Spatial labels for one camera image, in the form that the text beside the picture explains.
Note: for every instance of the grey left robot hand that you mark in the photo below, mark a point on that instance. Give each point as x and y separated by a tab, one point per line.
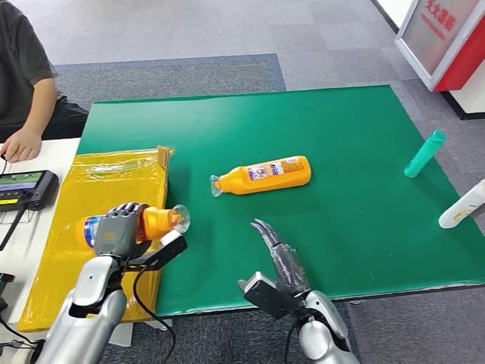
117	233

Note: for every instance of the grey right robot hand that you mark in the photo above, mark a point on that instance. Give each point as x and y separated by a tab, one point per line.
288	269

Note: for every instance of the orange bottle with clear cap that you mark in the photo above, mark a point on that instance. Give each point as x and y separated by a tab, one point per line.
157	223
265	175

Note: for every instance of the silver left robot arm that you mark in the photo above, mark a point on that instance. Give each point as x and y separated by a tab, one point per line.
87	311

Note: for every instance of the person's forearm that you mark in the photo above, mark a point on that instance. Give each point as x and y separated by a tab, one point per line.
38	105

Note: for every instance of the teal plastic bottle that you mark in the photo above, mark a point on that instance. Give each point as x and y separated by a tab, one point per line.
424	154

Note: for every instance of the white plastic bottle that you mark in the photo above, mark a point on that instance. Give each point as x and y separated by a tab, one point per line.
463	206

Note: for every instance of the yellow plastic wrapped cardboard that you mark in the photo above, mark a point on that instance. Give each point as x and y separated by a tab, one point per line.
109	176

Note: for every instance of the black controller with screen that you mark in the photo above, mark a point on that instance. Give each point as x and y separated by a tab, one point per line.
26	188

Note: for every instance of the black controller antenna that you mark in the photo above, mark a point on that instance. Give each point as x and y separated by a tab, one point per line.
12	228

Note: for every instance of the green table mat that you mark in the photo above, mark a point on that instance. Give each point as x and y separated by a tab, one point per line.
288	120

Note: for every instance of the person's hand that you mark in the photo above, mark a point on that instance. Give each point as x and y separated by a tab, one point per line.
20	145

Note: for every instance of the black device at table edge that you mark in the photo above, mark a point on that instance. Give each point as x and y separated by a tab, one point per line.
4	291

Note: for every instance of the person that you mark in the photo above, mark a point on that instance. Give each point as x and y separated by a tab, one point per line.
19	55

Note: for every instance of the white plinth with black base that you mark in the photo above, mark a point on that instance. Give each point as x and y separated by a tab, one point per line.
470	95

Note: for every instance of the red and white display stand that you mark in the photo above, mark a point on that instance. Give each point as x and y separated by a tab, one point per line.
441	35

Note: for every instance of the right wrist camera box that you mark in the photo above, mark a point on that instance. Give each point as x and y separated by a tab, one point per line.
265	294

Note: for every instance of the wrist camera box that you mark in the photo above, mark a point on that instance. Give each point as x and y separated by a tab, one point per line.
265	294
167	248

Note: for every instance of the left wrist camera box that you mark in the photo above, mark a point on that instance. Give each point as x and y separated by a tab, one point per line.
167	248

